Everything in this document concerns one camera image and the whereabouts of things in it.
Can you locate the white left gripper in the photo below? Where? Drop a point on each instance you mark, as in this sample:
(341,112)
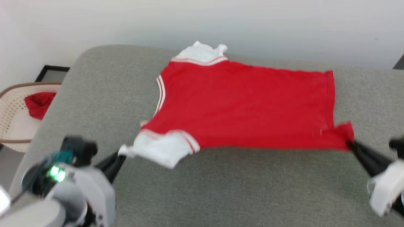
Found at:
(98,198)

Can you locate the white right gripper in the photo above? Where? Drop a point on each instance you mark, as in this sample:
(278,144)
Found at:
(386,186)

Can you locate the red and white shirt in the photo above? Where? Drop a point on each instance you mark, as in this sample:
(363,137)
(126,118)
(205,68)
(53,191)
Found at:
(246,104)

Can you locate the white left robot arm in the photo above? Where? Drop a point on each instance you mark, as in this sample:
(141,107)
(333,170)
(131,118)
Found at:
(34,211)

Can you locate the red cloth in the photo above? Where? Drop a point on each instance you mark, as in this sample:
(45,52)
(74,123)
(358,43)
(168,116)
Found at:
(39,104)

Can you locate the dark grey metal leg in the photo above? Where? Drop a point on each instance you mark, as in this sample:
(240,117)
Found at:
(399,63)

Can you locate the beige woven laundry basket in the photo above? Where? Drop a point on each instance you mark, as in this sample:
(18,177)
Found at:
(12,123)

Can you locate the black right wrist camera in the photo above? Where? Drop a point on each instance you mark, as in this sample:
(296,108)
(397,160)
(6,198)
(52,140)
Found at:
(398,146)

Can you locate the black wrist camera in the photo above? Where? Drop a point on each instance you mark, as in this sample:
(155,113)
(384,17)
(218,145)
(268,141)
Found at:
(79,149)
(398,146)

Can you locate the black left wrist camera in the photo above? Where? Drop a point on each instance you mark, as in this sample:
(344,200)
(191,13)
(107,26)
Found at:
(79,149)

